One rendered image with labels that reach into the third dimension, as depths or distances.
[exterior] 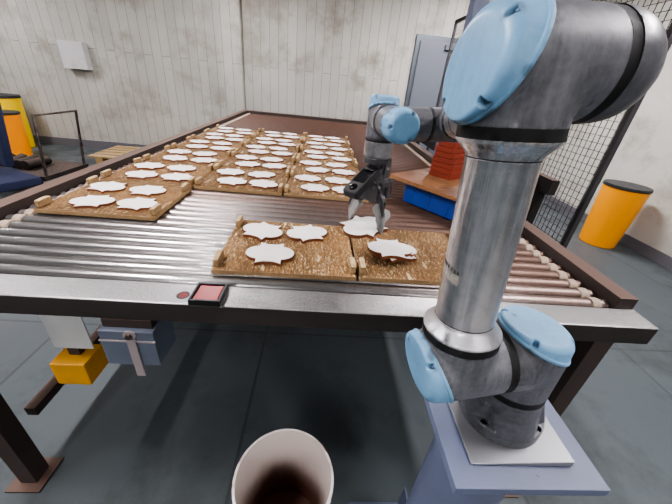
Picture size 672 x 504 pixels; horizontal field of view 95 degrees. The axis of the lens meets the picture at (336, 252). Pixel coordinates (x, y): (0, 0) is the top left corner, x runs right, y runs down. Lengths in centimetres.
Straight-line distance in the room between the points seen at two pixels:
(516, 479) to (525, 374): 20
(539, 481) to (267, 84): 572
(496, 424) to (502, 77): 55
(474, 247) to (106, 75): 660
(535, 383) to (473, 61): 47
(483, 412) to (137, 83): 642
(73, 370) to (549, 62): 117
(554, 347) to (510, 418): 17
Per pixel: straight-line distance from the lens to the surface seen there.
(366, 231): 89
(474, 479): 68
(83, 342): 108
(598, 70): 42
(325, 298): 83
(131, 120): 672
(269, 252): 97
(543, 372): 60
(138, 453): 174
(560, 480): 75
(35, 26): 727
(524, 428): 70
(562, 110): 40
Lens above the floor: 142
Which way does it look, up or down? 29 degrees down
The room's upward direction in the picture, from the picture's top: 6 degrees clockwise
